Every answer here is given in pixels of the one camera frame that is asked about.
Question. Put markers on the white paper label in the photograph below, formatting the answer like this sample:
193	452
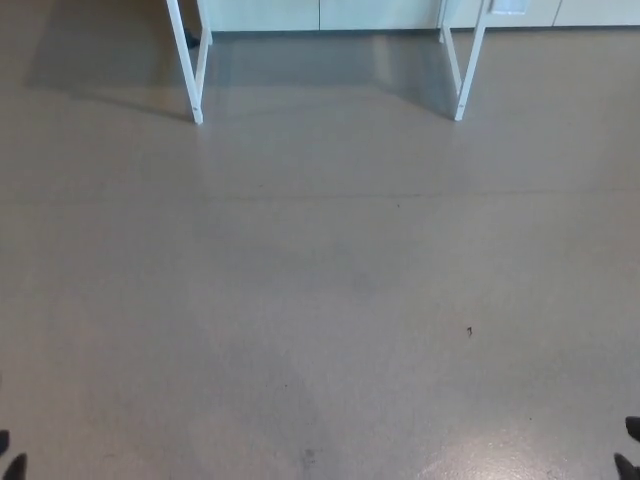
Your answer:
507	5

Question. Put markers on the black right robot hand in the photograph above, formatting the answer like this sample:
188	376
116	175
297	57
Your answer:
631	470

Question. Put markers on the white desk with metal frame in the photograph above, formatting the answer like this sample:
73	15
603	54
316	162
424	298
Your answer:
187	75

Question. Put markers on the white cabinet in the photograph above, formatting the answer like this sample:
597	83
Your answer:
350	15

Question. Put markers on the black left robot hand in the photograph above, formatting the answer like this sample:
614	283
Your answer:
15	470

